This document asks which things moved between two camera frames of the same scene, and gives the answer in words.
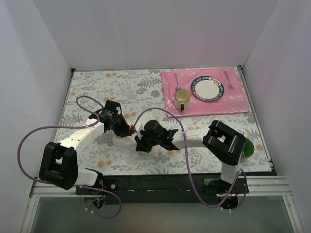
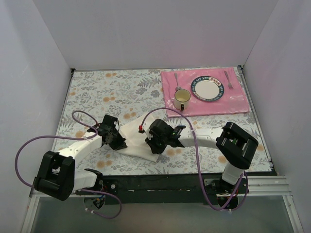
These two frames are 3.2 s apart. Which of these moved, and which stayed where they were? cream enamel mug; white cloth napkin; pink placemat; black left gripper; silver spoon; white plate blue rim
Moved: black left gripper; white cloth napkin
Stayed: pink placemat; white plate blue rim; cream enamel mug; silver spoon
